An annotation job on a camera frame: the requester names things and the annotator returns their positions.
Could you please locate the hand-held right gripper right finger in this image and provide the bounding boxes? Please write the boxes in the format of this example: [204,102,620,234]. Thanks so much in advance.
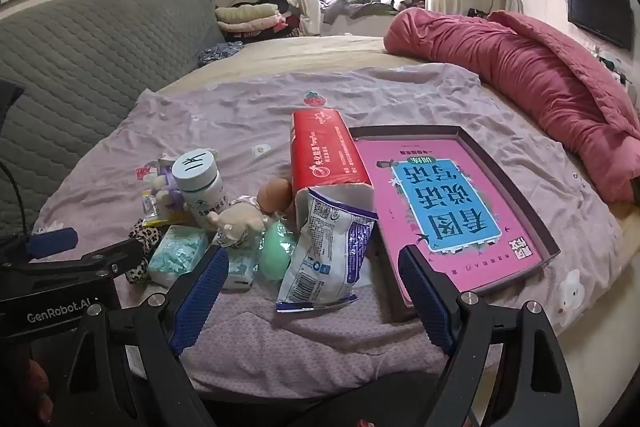
[397,244,583,427]

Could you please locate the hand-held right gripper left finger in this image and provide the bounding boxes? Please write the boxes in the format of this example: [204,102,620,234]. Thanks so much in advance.
[50,246,231,427]

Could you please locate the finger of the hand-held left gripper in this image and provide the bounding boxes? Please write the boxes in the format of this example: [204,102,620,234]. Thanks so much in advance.
[25,228,80,259]
[70,238,147,279]

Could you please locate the leopard print scrunchie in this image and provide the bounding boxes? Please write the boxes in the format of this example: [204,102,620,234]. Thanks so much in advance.
[125,219,162,285]

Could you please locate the yellow white packet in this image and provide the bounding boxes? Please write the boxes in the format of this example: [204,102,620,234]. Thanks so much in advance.
[141,189,193,228]

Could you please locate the plush bunny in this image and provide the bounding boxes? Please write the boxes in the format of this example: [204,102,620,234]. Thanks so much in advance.
[150,167,188,220]

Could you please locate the beige plush bear pink bow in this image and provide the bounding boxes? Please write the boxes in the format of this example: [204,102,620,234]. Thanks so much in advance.
[206,196,273,249]

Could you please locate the green sponge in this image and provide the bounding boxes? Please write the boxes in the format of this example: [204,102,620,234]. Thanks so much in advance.
[259,219,301,283]

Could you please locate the white blue snack packet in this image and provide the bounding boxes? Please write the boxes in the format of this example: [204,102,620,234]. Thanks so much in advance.
[276,187,379,314]

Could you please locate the beige makeup sponge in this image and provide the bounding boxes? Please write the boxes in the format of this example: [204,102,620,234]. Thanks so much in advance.
[257,178,293,214]

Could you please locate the person's left hand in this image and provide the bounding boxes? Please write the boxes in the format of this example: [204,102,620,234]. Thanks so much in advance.
[27,359,53,425]

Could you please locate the white bottle with pale lid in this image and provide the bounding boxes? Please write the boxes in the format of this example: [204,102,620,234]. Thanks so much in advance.
[171,149,226,228]

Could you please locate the red tissue pack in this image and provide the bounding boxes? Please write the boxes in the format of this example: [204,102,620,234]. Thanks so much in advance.
[290,109,377,253]

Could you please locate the lilac cloth with strawberry print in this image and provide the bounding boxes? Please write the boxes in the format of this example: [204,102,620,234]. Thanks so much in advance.
[32,66,623,398]

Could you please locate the grey quilted headboard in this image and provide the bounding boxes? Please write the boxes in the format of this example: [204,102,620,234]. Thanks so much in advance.
[0,0,228,238]

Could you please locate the dark floral cloth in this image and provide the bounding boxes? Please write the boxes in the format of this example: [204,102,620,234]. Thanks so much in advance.
[196,42,246,68]

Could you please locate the pink quilt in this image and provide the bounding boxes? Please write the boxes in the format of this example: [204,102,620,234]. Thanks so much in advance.
[383,8,640,204]

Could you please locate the bed with beige sheet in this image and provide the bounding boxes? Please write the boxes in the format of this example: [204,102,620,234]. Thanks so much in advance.
[155,34,640,408]

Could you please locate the pile of folded clothes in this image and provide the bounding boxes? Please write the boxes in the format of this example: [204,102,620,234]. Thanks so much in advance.
[215,2,301,42]

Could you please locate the clothes on windowsill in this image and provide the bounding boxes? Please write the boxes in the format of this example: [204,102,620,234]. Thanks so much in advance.
[320,0,428,25]

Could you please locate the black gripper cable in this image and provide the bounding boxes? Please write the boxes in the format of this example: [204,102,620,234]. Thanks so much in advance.
[0,162,26,235]

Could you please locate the black wall television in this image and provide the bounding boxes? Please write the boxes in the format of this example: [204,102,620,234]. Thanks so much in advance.
[566,0,635,52]

